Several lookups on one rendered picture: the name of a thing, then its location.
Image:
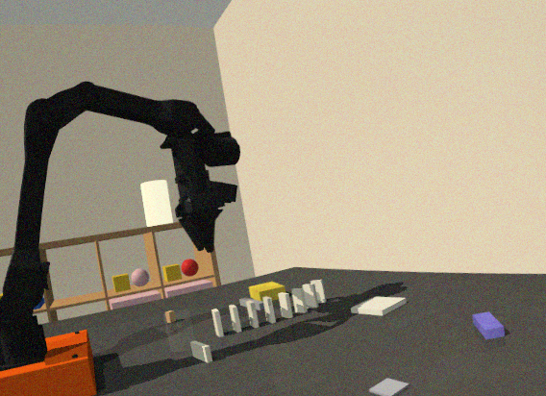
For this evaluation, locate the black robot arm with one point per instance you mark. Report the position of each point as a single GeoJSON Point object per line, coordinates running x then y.
{"type": "Point", "coordinates": [22, 340]}

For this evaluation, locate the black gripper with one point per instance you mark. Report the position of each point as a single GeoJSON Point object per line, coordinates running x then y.
{"type": "Point", "coordinates": [197, 207]}

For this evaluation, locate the purple rectangular block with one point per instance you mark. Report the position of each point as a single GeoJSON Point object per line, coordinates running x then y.
{"type": "Point", "coordinates": [488, 325]}

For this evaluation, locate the yellow block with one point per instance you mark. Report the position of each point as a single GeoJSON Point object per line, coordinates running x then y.
{"type": "Point", "coordinates": [270, 290]}

